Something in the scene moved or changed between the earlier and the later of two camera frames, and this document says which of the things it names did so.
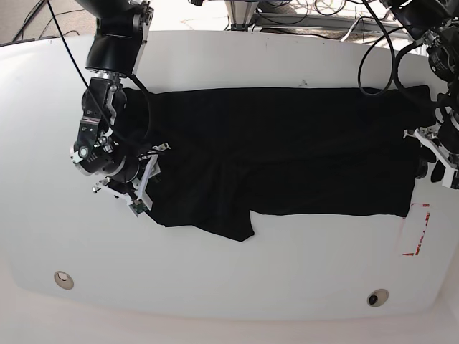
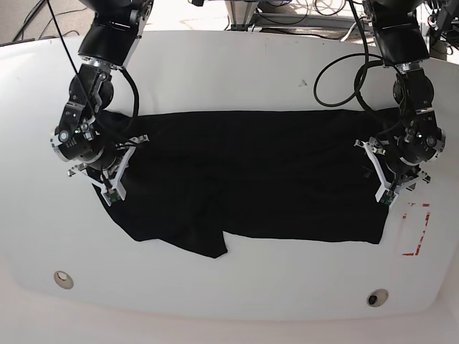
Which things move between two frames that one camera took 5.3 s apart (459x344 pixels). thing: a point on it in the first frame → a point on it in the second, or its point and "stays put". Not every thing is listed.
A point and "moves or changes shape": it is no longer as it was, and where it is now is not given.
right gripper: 427,135 → 395,177
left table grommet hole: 64,280 stays put
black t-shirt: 313,150 moves or changes shape
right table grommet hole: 377,297 stays put
